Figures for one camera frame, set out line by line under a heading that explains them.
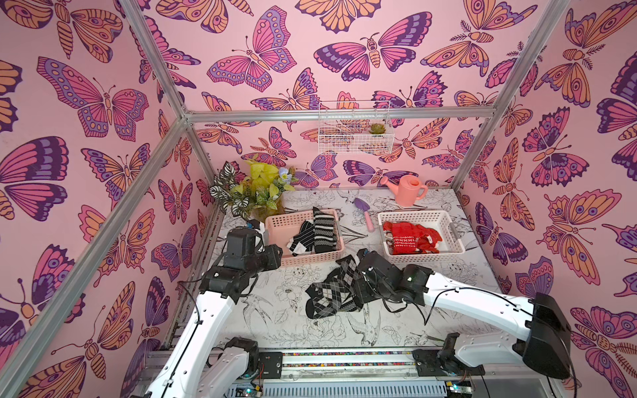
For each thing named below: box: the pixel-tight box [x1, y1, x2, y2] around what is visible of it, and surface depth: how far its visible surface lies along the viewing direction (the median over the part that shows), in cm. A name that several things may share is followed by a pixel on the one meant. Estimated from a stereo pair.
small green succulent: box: [368, 122, 387, 135], surface depth 94 cm
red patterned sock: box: [382, 221, 443, 256], surface depth 97 cm
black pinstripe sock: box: [286, 219, 315, 257], surface depth 102 cm
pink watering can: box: [379, 174, 428, 208], surface depth 112 cm
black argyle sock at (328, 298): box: [305, 281, 364, 320], surface depth 86 cm
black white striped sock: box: [312, 206, 338, 254], surface depth 101 cm
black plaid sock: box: [321, 254, 363, 301], surface depth 89 cm
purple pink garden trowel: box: [354, 197, 375, 233], surface depth 115 cm
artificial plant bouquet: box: [209, 160, 297, 221], surface depth 94 cm
